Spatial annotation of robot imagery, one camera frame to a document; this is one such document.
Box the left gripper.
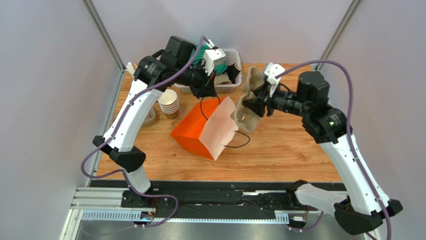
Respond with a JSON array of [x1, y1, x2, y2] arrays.
[[175, 60, 218, 100]]

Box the grey pulp cup carrier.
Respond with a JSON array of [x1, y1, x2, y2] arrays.
[[230, 66, 264, 133]]

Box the orange paper bag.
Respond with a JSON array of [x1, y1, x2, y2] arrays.
[[170, 96, 251, 161]]

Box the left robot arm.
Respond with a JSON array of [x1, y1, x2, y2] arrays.
[[88, 36, 227, 198]]

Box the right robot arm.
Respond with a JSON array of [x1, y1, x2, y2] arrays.
[[234, 68, 403, 235]]

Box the beige cloth in basket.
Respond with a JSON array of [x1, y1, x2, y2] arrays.
[[214, 74, 232, 86]]

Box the green garment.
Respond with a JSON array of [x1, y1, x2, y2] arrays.
[[191, 49, 227, 75]]

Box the black cloth in basket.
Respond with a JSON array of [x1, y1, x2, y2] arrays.
[[225, 63, 241, 84]]

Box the stack of paper cups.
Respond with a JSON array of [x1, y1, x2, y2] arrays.
[[158, 89, 180, 120]]

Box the white plastic basket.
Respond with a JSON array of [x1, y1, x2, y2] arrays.
[[174, 48, 243, 94]]

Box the grey pulp carrier stack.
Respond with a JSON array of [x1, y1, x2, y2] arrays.
[[141, 107, 157, 127]]

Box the white wrapped straws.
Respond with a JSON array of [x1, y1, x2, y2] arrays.
[[125, 62, 135, 75]]

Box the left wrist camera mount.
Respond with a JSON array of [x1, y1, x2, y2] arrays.
[[203, 48, 227, 76]]

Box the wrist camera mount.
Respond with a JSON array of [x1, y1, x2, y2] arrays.
[[261, 62, 286, 98], [203, 48, 227, 76]]

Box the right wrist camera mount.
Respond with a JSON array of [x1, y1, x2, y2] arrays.
[[261, 62, 286, 98]]

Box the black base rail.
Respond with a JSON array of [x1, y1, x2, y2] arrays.
[[71, 180, 319, 223]]

